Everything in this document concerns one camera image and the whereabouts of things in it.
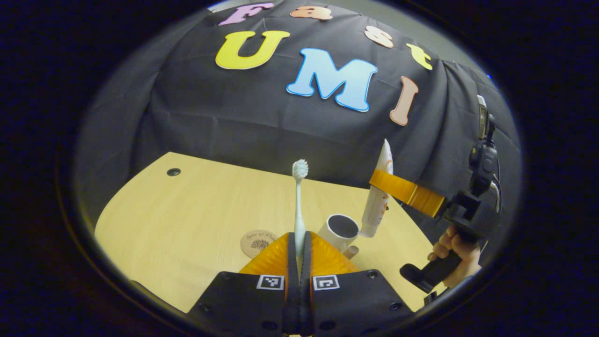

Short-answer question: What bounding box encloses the round wooden coaster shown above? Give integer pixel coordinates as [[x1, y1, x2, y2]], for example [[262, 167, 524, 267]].
[[241, 229, 279, 259]]

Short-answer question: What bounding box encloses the pale green toothbrush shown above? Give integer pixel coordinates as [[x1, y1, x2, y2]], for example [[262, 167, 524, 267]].
[[292, 159, 309, 264]]

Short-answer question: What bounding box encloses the black backdrop cloth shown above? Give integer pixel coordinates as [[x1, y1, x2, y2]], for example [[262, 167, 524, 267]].
[[75, 0, 522, 263]]

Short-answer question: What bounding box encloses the white cup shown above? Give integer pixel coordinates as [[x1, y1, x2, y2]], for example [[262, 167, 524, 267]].
[[318, 214, 361, 261]]

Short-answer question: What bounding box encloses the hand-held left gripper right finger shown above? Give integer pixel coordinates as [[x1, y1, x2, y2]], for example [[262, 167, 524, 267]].
[[299, 231, 416, 337]]

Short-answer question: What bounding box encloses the white toothpaste tube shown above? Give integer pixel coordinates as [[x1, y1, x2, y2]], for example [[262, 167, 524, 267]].
[[359, 139, 394, 238]]

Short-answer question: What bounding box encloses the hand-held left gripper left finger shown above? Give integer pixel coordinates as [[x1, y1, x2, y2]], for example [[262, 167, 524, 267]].
[[187, 232, 300, 337]]

